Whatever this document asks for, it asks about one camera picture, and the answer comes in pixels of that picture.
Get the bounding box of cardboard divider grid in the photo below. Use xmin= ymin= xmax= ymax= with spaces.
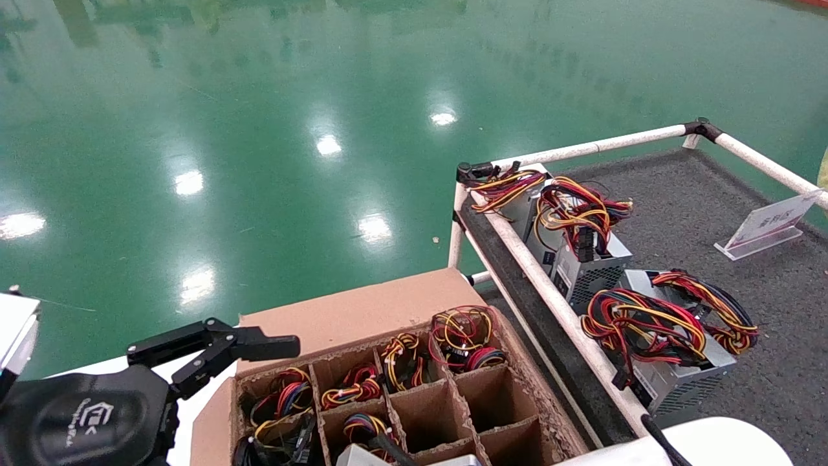
xmin=234 ymin=309 xmax=573 ymax=466

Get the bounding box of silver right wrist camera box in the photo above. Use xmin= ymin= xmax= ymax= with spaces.
xmin=335 ymin=443 xmax=483 ymax=466

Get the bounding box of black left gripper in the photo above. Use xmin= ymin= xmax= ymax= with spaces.
xmin=0 ymin=318 xmax=302 ymax=466

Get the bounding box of power supply with coloured cables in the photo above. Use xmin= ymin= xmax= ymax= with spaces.
xmin=380 ymin=332 xmax=429 ymax=392
xmin=580 ymin=269 xmax=759 ymax=418
xmin=321 ymin=364 xmax=384 ymax=410
xmin=342 ymin=413 xmax=402 ymax=461
xmin=251 ymin=367 xmax=316 ymax=425
xmin=428 ymin=305 xmax=510 ymax=374
xmin=527 ymin=176 xmax=635 ymax=315
xmin=233 ymin=411 xmax=319 ymax=466
xmin=469 ymin=165 xmax=554 ymax=243

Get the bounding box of clear acrylic sign holder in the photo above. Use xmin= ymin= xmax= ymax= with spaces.
xmin=715 ymin=191 xmax=822 ymax=261

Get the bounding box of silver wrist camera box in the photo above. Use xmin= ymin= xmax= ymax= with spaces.
xmin=335 ymin=443 xmax=483 ymax=466
xmin=0 ymin=286 xmax=41 ymax=395

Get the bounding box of brown cardboard box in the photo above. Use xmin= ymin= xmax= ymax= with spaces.
xmin=190 ymin=267 xmax=597 ymax=466

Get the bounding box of black camera cable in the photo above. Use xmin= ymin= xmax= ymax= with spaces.
xmin=640 ymin=414 xmax=688 ymax=466

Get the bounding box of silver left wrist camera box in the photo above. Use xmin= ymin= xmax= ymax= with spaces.
xmin=0 ymin=286 xmax=41 ymax=395

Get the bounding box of white pipe table frame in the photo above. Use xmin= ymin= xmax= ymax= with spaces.
xmin=448 ymin=118 xmax=828 ymax=447

